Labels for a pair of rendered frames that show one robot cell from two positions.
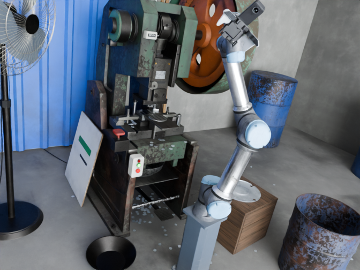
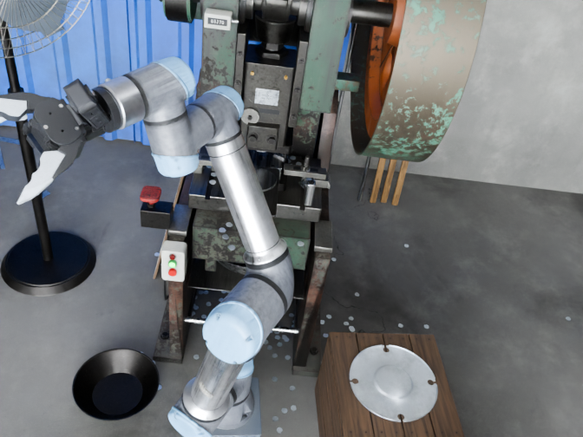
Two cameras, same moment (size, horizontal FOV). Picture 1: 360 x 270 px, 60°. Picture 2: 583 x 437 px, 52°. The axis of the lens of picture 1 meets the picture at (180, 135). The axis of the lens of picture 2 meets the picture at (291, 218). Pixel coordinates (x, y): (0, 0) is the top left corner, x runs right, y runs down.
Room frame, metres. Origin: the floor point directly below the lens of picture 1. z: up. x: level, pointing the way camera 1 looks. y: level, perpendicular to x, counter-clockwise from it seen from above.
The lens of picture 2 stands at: (0.75, -0.83, 1.97)
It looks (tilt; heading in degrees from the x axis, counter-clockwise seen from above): 40 degrees down; 34
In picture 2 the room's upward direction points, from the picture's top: 9 degrees clockwise
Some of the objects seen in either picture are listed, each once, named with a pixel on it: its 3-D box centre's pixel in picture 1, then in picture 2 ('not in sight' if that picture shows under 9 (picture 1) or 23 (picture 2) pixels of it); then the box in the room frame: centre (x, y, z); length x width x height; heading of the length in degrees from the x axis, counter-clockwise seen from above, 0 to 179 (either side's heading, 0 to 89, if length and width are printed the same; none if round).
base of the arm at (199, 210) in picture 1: (207, 205); (228, 395); (1.48, -0.22, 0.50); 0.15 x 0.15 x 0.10
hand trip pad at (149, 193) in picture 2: (118, 136); (151, 201); (1.70, 0.36, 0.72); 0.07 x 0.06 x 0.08; 38
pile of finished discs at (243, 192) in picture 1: (240, 189); (393, 381); (1.97, -0.50, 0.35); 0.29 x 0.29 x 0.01
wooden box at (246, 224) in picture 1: (234, 210); (381, 411); (1.97, -0.50, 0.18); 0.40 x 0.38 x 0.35; 44
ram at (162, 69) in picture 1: (156, 77); (266, 97); (2.06, 0.22, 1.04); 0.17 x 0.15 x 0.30; 38
